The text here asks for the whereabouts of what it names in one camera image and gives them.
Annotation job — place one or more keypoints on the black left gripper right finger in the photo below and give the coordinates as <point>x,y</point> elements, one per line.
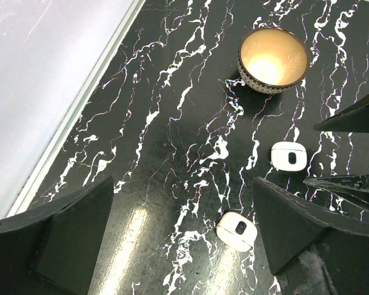
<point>311,250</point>

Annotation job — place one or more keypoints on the aluminium frame rail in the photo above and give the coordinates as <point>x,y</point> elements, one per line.
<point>29,190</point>

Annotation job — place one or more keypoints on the gold patterned ceramic bowl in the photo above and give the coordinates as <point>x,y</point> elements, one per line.
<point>271,60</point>

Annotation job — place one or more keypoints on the cream earbud charging case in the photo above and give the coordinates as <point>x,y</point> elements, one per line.
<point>236,231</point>

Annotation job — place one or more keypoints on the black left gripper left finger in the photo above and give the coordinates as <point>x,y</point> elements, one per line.
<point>53,248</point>

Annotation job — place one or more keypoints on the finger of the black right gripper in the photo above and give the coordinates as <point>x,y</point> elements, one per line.
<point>352,119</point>
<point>352,188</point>

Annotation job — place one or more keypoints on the white earbud charging case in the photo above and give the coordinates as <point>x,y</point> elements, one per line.
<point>289,156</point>

